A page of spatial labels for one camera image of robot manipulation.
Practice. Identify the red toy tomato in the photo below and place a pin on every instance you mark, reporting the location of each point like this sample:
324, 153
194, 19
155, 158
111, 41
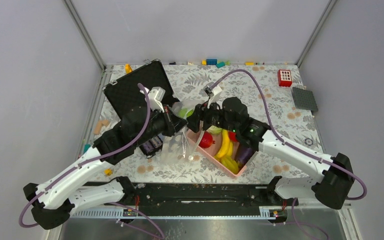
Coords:
232, 136

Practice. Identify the green toy apple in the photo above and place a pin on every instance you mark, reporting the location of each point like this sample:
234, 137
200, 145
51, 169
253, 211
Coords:
185, 112

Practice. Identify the teal block at edge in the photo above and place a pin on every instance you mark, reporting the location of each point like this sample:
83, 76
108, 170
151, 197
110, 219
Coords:
86, 147

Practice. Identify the loose poker chip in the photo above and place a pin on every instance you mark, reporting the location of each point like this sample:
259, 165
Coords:
308, 142

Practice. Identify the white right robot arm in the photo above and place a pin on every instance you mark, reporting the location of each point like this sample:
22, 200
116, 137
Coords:
329, 177

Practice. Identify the green toy cabbage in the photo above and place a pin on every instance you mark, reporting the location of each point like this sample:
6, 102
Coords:
214, 130

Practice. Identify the yellow toy banana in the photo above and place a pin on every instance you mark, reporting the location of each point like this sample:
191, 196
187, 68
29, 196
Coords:
225, 144

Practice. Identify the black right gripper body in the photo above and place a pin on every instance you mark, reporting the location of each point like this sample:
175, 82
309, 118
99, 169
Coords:
213, 116

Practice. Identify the black poker chip case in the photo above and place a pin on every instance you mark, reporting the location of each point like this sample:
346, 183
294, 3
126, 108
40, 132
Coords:
135, 89

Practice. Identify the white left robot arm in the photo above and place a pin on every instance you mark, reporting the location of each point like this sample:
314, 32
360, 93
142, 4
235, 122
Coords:
53, 202

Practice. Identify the tan wooden block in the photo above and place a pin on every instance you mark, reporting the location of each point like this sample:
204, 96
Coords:
99, 125

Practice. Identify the red block with holes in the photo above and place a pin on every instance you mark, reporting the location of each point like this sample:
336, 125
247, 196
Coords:
284, 77

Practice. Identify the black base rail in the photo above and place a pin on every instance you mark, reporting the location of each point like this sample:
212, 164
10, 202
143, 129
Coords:
203, 199

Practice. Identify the clear zip top bag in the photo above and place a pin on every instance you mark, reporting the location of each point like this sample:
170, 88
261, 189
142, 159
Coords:
177, 149

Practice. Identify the purple toy eggplant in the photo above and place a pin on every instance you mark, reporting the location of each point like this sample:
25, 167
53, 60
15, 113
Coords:
243, 154

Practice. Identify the red toy pomegranate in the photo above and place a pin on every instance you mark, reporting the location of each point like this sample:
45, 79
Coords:
206, 141

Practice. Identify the blue toy brick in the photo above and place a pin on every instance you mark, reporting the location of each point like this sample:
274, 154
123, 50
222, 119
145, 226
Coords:
211, 61

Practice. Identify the teal toy brick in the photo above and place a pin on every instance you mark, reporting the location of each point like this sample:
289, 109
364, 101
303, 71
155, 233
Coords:
220, 64

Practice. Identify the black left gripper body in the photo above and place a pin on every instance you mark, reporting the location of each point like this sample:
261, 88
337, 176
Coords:
168, 129

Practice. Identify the pink perforated plastic basket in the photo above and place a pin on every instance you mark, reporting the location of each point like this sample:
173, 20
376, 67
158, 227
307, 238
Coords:
210, 152

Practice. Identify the small yellow toy piece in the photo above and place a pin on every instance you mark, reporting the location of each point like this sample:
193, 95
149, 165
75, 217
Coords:
108, 172

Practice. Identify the grey lego baseplate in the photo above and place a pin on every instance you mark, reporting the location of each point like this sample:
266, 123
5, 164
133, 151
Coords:
304, 99

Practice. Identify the orange toy piece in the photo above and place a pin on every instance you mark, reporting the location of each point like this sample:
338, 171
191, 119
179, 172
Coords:
128, 68

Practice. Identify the yellow toy star fruit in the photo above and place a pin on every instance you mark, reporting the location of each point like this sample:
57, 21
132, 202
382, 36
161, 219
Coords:
230, 164

